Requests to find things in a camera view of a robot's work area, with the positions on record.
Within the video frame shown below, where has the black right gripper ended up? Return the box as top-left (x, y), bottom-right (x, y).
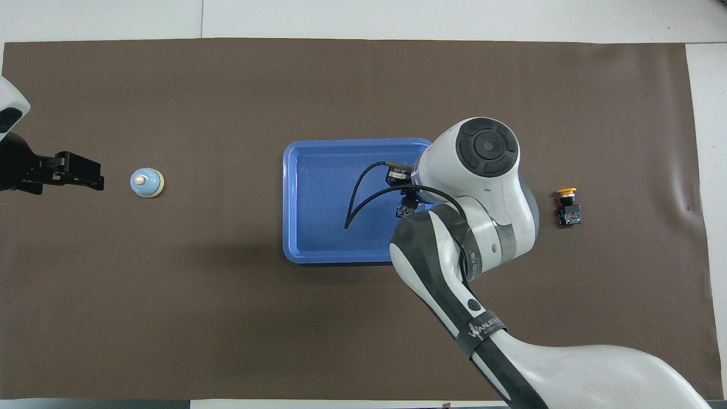
top-left (385, 162), bottom-right (415, 188)

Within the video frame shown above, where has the yellow push button switch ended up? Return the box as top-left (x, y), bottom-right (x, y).
top-left (555, 187), bottom-right (582, 227)

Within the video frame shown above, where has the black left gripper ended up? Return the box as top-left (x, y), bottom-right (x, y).
top-left (0, 133), bottom-right (105, 195)

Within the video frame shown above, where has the light blue desk bell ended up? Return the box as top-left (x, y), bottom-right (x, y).
top-left (130, 168), bottom-right (165, 199)

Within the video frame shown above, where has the green push button switch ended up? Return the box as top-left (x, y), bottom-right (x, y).
top-left (396, 193), bottom-right (422, 220)

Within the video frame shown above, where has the brown table mat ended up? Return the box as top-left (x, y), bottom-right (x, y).
top-left (0, 37), bottom-right (723, 401)

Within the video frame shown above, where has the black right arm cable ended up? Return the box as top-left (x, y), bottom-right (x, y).
top-left (344, 161), bottom-right (469, 279)

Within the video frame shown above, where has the blue plastic tray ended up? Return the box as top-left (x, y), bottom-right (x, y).
top-left (282, 138), bottom-right (441, 265)

